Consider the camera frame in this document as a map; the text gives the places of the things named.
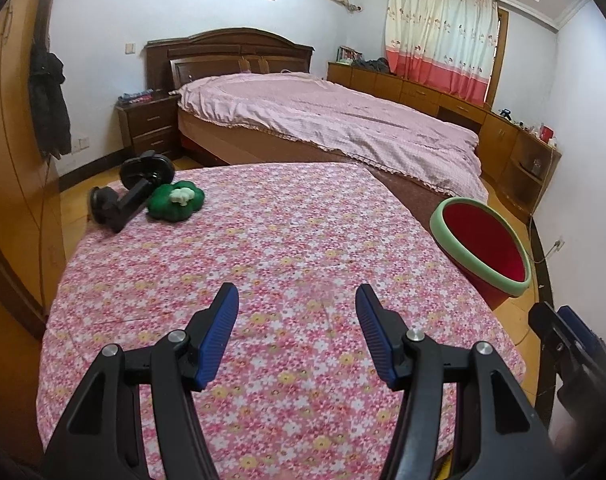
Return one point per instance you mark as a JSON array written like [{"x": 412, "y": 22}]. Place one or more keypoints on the black hanging jacket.
[{"x": 48, "y": 105}]

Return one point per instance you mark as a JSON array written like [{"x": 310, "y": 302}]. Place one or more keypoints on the pink checked bed blanket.
[{"x": 333, "y": 120}]

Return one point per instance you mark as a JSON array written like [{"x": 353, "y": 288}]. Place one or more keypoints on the dark wooden bed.
[{"x": 223, "y": 45}]

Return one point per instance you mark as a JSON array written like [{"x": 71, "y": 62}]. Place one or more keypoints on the green plush toy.
[{"x": 173, "y": 207}]

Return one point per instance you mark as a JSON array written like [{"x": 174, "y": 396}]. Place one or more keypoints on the white light switch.
[{"x": 129, "y": 48}]

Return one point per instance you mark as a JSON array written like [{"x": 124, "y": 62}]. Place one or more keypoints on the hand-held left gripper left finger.
[{"x": 214, "y": 340}]

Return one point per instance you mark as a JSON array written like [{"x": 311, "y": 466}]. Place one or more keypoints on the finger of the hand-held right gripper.
[
  {"x": 585, "y": 335},
  {"x": 553, "y": 332}
]

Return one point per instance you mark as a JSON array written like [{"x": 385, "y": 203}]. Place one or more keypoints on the dark clothes pile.
[{"x": 373, "y": 66}]

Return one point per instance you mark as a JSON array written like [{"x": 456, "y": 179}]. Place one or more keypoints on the wall outlet with plug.
[{"x": 559, "y": 246}]

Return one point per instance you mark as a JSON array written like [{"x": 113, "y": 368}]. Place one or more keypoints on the wooden corner shelf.
[{"x": 530, "y": 175}]

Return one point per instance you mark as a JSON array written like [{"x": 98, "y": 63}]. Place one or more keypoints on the white wall outlet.
[{"x": 81, "y": 143}]

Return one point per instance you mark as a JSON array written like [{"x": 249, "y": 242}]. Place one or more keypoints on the small picture frames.
[{"x": 349, "y": 55}]

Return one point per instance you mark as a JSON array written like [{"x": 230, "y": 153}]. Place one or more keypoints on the dark wooden nightstand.
[{"x": 148, "y": 127}]

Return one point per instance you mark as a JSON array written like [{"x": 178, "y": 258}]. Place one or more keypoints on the white and red curtain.
[{"x": 438, "y": 35}]

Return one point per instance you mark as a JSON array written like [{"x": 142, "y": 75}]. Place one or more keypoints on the black suction cup mount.
[{"x": 133, "y": 197}]

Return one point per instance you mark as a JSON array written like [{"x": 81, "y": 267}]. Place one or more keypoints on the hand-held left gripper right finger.
[{"x": 378, "y": 335}]

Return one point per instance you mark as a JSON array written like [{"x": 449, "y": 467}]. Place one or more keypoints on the small blue object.
[{"x": 506, "y": 114}]

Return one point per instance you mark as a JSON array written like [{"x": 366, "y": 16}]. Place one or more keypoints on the long wooden low cabinet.
[{"x": 418, "y": 90}]

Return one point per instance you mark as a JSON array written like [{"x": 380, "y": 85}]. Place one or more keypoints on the wooden window frame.
[{"x": 500, "y": 55}]

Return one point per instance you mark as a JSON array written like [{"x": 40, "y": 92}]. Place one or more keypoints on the wooden wardrobe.
[{"x": 8, "y": 135}]

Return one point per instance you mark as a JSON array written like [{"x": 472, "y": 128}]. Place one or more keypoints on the pink floral tablecloth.
[{"x": 263, "y": 260}]

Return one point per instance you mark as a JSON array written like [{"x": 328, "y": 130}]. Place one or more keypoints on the red bin with green rim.
[{"x": 483, "y": 245}]

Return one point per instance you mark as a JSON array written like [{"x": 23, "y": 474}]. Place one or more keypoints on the small red item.
[{"x": 547, "y": 134}]

